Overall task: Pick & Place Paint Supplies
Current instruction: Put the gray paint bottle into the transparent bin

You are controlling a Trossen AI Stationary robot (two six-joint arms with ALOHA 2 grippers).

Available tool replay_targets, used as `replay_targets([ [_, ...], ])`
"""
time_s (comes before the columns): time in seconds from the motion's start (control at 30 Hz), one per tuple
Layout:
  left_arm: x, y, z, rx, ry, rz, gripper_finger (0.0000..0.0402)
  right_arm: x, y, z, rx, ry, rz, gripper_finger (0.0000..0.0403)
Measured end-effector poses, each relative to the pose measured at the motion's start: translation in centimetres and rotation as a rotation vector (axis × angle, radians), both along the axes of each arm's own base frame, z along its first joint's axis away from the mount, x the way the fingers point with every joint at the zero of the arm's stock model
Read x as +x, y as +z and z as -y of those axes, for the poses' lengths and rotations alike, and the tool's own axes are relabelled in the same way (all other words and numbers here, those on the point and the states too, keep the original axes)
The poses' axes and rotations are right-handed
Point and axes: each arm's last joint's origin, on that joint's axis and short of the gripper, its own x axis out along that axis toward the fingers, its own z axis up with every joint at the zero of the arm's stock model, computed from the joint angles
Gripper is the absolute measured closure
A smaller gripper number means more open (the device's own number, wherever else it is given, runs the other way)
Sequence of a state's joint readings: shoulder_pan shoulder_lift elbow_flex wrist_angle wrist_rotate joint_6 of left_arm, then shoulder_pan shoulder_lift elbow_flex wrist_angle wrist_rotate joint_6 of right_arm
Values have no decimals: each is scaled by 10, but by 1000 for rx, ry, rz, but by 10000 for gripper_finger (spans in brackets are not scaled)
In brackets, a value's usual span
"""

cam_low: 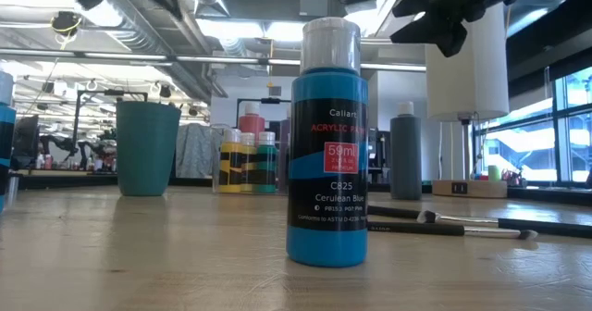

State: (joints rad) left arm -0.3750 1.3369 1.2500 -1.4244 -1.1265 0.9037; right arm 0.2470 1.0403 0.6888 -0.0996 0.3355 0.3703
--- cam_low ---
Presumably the teal plastic cup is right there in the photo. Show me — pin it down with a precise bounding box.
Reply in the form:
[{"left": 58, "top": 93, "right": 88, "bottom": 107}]
[{"left": 115, "top": 100, "right": 182, "bottom": 197}]

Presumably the tall rose pink paint bottle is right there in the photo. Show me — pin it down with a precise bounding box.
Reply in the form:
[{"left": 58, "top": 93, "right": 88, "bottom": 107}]
[{"left": 237, "top": 101, "right": 266, "bottom": 136}]

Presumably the small lemon yellow paint bottle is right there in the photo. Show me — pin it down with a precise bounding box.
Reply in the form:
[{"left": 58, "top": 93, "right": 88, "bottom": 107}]
[{"left": 217, "top": 128, "right": 243, "bottom": 194}]

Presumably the small teal green paint bottle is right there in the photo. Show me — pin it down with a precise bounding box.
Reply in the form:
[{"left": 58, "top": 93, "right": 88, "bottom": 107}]
[{"left": 255, "top": 131, "right": 278, "bottom": 195}]

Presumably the tall grey paint bottle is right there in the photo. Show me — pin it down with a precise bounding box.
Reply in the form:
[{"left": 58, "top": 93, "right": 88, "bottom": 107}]
[{"left": 389, "top": 100, "right": 424, "bottom": 202}]

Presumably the table lamp white shade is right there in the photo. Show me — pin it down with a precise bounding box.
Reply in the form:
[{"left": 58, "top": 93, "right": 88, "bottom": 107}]
[{"left": 424, "top": 3, "right": 511, "bottom": 200}]

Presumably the black ceiling device yellow cable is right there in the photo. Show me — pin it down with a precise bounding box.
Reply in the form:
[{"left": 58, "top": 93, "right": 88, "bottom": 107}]
[{"left": 50, "top": 10, "right": 84, "bottom": 38}]

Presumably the small blue paint bottle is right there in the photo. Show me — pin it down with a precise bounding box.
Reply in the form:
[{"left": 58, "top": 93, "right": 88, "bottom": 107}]
[{"left": 0, "top": 71, "right": 18, "bottom": 216}]

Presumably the clear plastic tray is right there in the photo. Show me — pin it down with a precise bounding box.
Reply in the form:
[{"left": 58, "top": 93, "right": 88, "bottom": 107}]
[{"left": 211, "top": 125, "right": 291, "bottom": 195}]

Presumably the grey ceiling unit box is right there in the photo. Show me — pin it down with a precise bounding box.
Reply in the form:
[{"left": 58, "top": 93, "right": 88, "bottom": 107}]
[{"left": 298, "top": 0, "right": 348, "bottom": 19}]

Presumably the black background monitor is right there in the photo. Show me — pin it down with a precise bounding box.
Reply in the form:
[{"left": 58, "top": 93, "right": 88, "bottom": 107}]
[{"left": 11, "top": 114, "right": 41, "bottom": 173}]

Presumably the thin black paintbrush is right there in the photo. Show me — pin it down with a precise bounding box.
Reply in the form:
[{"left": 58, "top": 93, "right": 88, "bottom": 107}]
[
  {"left": 367, "top": 205, "right": 423, "bottom": 221},
  {"left": 367, "top": 220, "right": 540, "bottom": 242},
  {"left": 414, "top": 210, "right": 592, "bottom": 240}
]

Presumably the black aluminium table frame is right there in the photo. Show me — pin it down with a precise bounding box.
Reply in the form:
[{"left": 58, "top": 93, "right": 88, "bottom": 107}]
[{"left": 507, "top": 185, "right": 592, "bottom": 206}]

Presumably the black background gantry frame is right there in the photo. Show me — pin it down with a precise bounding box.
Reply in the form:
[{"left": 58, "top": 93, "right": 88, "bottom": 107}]
[{"left": 235, "top": 96, "right": 293, "bottom": 130}]

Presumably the small golden yellow paint bottle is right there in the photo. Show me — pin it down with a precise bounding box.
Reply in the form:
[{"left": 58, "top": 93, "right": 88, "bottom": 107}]
[{"left": 239, "top": 131, "right": 258, "bottom": 193}]

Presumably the cerulean blue paint bottle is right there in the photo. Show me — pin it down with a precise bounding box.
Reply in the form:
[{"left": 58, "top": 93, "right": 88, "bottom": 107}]
[{"left": 285, "top": 17, "right": 370, "bottom": 268}]

